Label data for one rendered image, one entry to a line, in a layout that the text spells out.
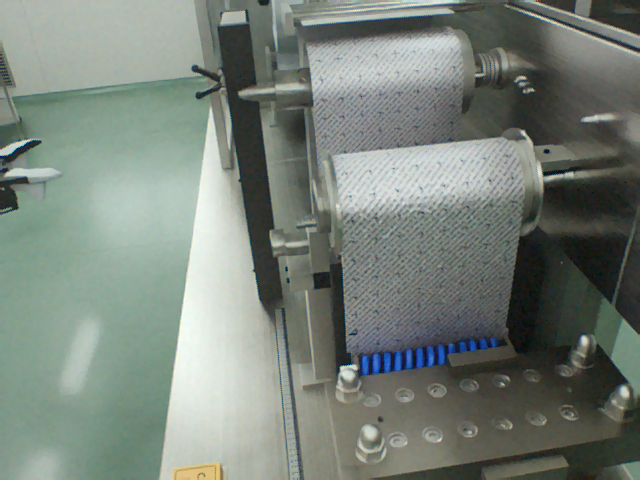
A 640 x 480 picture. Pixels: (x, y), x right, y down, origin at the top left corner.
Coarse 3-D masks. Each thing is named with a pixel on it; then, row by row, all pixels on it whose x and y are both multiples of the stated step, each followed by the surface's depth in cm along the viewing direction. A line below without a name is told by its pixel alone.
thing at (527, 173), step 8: (512, 144) 71; (520, 152) 70; (520, 160) 69; (528, 160) 69; (528, 168) 69; (328, 176) 68; (528, 176) 69; (328, 184) 67; (528, 184) 69; (328, 192) 68; (528, 192) 69; (528, 200) 70; (528, 208) 70; (336, 232) 68
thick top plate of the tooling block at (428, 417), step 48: (384, 384) 74; (432, 384) 74; (480, 384) 73; (528, 384) 72; (576, 384) 72; (336, 432) 68; (384, 432) 68; (432, 432) 68; (480, 432) 67; (528, 432) 66; (576, 432) 65; (624, 432) 65
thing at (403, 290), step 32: (512, 224) 70; (352, 256) 70; (384, 256) 71; (416, 256) 71; (448, 256) 72; (480, 256) 72; (512, 256) 73; (352, 288) 73; (384, 288) 73; (416, 288) 74; (448, 288) 75; (480, 288) 75; (352, 320) 75; (384, 320) 76; (416, 320) 77; (448, 320) 78; (480, 320) 78
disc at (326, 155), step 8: (328, 152) 69; (328, 160) 68; (328, 168) 69; (336, 184) 66; (336, 192) 65; (336, 200) 65; (336, 208) 66; (336, 216) 66; (336, 224) 67; (336, 240) 70; (336, 248) 71; (336, 256) 72
